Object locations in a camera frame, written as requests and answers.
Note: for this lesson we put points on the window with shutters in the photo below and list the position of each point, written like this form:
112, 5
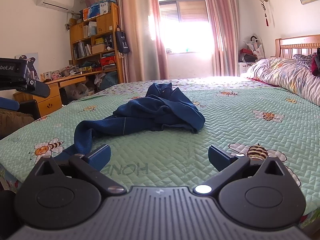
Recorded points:
185, 26

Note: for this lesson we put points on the left pink curtain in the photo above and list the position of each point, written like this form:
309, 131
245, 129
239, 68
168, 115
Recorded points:
147, 59

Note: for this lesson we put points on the red hanging tassel ornament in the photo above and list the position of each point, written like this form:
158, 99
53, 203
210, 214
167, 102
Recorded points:
266, 19

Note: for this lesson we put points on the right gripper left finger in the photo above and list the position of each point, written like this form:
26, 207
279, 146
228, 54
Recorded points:
63, 194

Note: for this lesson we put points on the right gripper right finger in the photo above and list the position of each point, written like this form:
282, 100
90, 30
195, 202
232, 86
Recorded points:
254, 193

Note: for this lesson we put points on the wooden bookshelf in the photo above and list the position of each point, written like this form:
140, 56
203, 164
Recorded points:
93, 41

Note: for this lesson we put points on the green bee quilted bedspread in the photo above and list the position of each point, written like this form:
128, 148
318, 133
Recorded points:
239, 114

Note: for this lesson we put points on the dark hanging tote bag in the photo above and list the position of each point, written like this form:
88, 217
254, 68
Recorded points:
121, 40

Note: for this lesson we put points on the wooden corner desk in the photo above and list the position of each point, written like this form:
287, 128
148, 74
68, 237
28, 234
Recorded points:
53, 101

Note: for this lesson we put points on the floral folded duvet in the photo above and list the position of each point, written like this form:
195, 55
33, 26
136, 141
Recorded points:
287, 74

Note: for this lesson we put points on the cluttered bedside table pile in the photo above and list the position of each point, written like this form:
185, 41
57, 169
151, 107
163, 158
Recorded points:
251, 52

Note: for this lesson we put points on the dark clothes pile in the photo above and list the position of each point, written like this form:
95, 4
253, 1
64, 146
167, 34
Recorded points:
315, 64

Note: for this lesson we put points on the dark blue knit sweater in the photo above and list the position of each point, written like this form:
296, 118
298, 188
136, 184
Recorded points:
162, 107

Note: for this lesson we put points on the right pink curtain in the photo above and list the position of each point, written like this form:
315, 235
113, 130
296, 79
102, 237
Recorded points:
224, 17

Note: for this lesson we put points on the wooden headboard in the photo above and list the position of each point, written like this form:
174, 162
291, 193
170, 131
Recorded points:
303, 45

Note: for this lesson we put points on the pink curtain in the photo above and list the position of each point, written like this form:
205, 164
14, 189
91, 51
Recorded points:
224, 17
147, 59

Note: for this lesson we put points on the brown chair cushion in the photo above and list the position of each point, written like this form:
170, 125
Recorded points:
10, 121

